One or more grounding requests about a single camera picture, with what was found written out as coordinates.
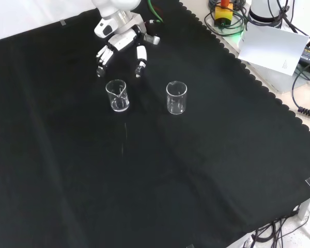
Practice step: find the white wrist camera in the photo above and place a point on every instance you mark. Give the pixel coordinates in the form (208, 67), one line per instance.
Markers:
(102, 28)

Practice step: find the grey box under board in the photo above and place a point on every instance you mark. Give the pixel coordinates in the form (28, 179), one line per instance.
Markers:
(276, 80)

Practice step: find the black bench cloth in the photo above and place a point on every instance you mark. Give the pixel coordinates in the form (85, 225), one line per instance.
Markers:
(118, 168)

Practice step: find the clear glass beaker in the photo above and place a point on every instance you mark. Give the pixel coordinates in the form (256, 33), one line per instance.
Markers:
(176, 106)
(118, 102)

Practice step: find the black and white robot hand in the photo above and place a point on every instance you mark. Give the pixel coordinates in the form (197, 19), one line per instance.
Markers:
(124, 40)

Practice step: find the yellow stop button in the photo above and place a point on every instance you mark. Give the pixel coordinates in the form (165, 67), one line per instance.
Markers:
(223, 15)

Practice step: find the pale paper board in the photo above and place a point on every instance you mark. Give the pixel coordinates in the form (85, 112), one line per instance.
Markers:
(271, 49)

